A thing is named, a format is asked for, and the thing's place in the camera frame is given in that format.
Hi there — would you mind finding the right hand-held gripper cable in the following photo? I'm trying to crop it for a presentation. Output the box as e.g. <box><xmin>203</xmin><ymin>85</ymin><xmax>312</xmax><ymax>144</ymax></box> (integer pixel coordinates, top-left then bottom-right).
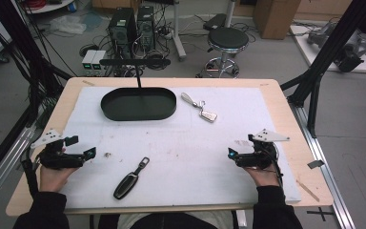
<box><xmin>266</xmin><ymin>146</ymin><xmax>284</xmax><ymax>189</ymax></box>

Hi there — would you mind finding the silver car key with keychain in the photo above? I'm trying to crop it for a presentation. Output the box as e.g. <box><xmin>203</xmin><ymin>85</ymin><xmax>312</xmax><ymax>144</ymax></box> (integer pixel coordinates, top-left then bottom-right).
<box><xmin>180</xmin><ymin>92</ymin><xmax>218</xmax><ymax>124</ymax></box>

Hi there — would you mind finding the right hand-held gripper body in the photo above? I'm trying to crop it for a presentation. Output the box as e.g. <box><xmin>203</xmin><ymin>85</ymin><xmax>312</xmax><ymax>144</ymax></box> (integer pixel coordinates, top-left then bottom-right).
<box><xmin>234</xmin><ymin>128</ymin><xmax>291</xmax><ymax>170</ymax></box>

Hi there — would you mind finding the black camera bar on pole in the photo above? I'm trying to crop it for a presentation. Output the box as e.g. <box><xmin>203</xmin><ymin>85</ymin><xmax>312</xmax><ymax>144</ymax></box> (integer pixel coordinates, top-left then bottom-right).
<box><xmin>98</xmin><ymin>57</ymin><xmax>172</xmax><ymax>89</ymax></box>

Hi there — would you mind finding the white foam mat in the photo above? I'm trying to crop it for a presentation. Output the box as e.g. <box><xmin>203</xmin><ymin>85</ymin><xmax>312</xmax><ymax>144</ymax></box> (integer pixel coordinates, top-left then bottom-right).
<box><xmin>58</xmin><ymin>85</ymin><xmax>302</xmax><ymax>210</ymax></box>

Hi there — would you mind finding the black round stool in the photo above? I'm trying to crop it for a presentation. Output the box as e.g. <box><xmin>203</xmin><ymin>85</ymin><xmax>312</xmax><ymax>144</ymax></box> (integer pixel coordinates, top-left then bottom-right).
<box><xmin>195</xmin><ymin>26</ymin><xmax>251</xmax><ymax>79</ymax></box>

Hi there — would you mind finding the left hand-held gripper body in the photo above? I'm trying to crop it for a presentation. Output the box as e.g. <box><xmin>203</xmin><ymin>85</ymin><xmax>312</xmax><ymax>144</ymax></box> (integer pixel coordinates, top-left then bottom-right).
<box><xmin>30</xmin><ymin>128</ymin><xmax>87</xmax><ymax>170</ymax></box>

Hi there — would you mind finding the aluminium rail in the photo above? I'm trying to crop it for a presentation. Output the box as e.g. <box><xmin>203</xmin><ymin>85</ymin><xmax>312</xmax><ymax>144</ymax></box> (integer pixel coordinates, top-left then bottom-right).
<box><xmin>290</xmin><ymin>102</ymin><xmax>357</xmax><ymax>229</ymax></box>
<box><xmin>0</xmin><ymin>126</ymin><xmax>38</xmax><ymax>212</ymax></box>

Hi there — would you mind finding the grey robot equipment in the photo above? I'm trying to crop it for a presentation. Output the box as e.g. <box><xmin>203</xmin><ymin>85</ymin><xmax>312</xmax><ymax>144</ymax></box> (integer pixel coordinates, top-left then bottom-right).
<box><xmin>306</xmin><ymin>20</ymin><xmax>366</xmax><ymax>73</ymax></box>

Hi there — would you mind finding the large black computer tower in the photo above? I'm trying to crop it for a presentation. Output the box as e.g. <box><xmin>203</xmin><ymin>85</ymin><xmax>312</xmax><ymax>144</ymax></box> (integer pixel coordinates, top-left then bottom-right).
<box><xmin>107</xmin><ymin>7</ymin><xmax>138</xmax><ymax>60</ymax></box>

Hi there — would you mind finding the small grey tape piece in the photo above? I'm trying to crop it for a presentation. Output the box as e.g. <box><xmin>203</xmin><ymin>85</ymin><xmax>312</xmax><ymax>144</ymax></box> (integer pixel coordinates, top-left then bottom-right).
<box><xmin>307</xmin><ymin>159</ymin><xmax>326</xmax><ymax>170</ymax></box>

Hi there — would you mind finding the black oval tray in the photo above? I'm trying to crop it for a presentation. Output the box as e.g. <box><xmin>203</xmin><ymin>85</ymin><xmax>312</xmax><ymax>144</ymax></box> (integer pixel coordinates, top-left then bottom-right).
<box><xmin>100</xmin><ymin>87</ymin><xmax>178</xmax><ymax>122</ymax></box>

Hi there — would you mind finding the person's left hand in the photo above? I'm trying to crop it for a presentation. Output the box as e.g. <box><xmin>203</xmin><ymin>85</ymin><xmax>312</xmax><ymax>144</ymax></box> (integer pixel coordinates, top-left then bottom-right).
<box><xmin>39</xmin><ymin>164</ymin><xmax>79</xmax><ymax>194</ymax></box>

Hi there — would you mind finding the black car key fob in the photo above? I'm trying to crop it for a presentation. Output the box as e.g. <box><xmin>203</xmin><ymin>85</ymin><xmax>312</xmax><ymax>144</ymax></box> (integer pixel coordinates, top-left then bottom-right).
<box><xmin>112</xmin><ymin>156</ymin><xmax>151</xmax><ymax>200</ymax></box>

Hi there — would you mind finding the black foot pedal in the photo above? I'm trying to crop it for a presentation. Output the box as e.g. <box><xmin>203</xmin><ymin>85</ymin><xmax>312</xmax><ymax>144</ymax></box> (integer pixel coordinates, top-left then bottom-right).
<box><xmin>202</xmin><ymin>12</ymin><xmax>228</xmax><ymax>31</ymax></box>

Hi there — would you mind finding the white floor platform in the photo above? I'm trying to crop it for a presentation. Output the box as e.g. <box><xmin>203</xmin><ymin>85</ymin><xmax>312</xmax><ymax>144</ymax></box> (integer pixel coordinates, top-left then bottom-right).
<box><xmin>288</xmin><ymin>24</ymin><xmax>366</xmax><ymax>74</ymax></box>

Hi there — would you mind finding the white stand leg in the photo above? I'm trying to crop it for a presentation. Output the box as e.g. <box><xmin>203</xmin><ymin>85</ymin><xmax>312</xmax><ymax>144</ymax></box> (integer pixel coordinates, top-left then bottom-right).
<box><xmin>171</xmin><ymin>0</ymin><xmax>188</xmax><ymax>62</ymax></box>

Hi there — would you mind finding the brown cardboard box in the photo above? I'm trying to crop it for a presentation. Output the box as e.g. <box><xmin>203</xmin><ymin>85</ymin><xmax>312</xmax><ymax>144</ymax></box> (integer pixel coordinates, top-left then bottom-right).
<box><xmin>253</xmin><ymin>0</ymin><xmax>302</xmax><ymax>41</ymax></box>

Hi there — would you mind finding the slim black computer tower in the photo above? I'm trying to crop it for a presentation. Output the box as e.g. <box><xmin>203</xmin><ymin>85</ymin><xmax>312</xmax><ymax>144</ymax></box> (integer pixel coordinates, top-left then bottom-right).
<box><xmin>135</xmin><ymin>5</ymin><xmax>157</xmax><ymax>53</ymax></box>

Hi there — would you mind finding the person's right hand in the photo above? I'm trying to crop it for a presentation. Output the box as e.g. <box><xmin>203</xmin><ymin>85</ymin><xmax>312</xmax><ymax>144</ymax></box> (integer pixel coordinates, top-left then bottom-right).
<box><xmin>243</xmin><ymin>165</ymin><xmax>283</xmax><ymax>189</ymax></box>

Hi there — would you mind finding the black cross floor tape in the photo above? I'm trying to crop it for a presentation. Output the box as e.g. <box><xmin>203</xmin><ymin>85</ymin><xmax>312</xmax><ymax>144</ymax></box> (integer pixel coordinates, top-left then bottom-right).
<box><xmin>306</xmin><ymin>206</ymin><xmax>336</xmax><ymax>222</ymax></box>

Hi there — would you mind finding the white power supply box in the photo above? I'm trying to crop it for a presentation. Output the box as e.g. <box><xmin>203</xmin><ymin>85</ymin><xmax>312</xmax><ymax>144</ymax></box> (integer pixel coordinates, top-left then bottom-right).
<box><xmin>91</xmin><ymin>50</ymin><xmax>108</xmax><ymax>72</ymax></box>
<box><xmin>81</xmin><ymin>49</ymin><xmax>97</xmax><ymax>72</ymax></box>

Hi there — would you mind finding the thin wooden stick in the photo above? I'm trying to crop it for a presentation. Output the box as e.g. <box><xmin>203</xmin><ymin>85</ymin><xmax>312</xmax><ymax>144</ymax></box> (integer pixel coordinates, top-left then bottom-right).
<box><xmin>295</xmin><ymin>179</ymin><xmax>321</xmax><ymax>203</ymax></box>

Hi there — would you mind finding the clear plastic bag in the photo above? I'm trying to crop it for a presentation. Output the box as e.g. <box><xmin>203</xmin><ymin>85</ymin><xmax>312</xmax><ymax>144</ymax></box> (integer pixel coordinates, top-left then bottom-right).
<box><xmin>49</xmin><ymin>14</ymin><xmax>88</xmax><ymax>35</ymax></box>

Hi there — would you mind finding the black metal frame strut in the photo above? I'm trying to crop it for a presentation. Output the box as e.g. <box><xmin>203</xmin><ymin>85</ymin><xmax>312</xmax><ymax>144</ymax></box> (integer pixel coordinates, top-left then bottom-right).
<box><xmin>0</xmin><ymin>0</ymin><xmax>74</xmax><ymax>129</ymax></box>
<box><xmin>280</xmin><ymin>0</ymin><xmax>366</xmax><ymax>138</ymax></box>

